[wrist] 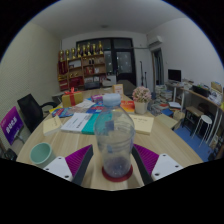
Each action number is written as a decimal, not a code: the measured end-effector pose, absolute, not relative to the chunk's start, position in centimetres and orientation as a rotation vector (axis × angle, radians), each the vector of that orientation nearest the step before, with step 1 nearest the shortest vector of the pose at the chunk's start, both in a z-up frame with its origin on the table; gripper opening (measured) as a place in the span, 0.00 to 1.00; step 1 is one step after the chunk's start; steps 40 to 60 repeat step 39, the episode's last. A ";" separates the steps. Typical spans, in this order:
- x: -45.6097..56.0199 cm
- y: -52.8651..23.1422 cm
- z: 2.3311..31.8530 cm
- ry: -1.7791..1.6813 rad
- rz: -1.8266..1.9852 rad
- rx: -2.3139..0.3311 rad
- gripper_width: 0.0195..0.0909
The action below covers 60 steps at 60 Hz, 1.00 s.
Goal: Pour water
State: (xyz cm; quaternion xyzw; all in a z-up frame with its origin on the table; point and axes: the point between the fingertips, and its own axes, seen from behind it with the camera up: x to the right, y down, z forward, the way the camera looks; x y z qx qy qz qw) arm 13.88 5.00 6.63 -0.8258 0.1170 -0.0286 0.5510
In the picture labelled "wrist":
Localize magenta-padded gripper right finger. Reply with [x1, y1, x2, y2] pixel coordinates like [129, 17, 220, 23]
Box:
[130, 143, 184, 186]

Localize wooden side desk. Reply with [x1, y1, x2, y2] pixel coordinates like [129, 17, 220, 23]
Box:
[164, 81, 224, 111]

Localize yellow gift box red ribbon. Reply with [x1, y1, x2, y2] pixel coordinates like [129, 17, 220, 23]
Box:
[61, 87, 84, 109]

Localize orange book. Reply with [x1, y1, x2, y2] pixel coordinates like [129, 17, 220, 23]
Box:
[119, 99, 136, 114]

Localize small pink box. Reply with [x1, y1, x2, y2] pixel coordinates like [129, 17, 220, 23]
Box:
[90, 93, 105, 104]

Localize white and teal book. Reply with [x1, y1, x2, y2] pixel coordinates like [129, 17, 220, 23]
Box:
[60, 112, 101, 135]

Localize potted pink flowers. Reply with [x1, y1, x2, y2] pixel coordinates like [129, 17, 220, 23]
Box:
[131, 85, 153, 115]

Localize beige book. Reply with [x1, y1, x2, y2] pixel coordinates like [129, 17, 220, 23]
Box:
[42, 114, 64, 137]
[128, 113, 155, 136]

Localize blue colourful book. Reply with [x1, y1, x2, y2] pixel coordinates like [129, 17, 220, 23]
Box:
[50, 106, 76, 118]

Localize black tripod stand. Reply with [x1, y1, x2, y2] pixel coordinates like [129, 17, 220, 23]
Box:
[138, 60, 148, 88]

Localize dark wooden stool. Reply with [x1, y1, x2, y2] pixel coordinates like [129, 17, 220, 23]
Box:
[181, 105, 201, 128]

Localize black office chair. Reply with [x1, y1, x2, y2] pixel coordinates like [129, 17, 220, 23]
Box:
[16, 93, 58, 134]

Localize white round stool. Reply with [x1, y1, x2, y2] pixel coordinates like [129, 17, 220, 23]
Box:
[191, 114, 214, 141]

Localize black computer monitor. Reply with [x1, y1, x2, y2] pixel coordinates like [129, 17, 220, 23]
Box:
[167, 68, 183, 84]

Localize purple sign board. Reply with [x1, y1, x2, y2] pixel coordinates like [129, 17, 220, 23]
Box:
[0, 105, 25, 146]

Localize black round bag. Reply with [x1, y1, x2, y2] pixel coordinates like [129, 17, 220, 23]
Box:
[0, 147, 18, 162]

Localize white air conditioner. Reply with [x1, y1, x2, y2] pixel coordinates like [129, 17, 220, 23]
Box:
[146, 34, 165, 48]

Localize small wooden box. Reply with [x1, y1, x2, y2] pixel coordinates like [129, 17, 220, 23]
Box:
[111, 83, 125, 98]

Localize stack of books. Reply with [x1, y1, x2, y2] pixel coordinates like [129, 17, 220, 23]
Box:
[153, 83, 174, 108]

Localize clear plastic water bottle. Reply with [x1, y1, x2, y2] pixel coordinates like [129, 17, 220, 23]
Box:
[93, 93, 136, 179]

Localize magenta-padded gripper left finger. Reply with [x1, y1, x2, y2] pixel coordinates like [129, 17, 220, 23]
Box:
[43, 143, 95, 187]

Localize flat round red coaster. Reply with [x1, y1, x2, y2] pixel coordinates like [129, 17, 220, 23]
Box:
[101, 163, 134, 183]

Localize wooden shelf unit with trophies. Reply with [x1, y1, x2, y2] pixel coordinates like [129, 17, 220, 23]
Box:
[57, 40, 108, 93]

